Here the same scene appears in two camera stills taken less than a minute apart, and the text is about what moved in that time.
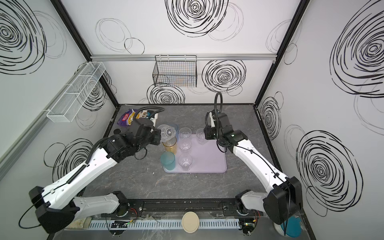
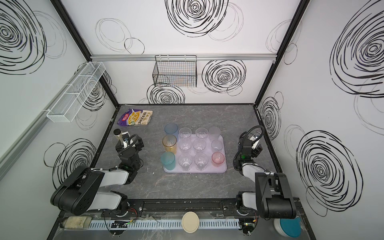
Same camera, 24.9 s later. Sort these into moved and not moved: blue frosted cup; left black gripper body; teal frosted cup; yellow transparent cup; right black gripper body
Moved: left black gripper body; right black gripper body
Not moved: teal frosted cup; blue frosted cup; yellow transparent cup
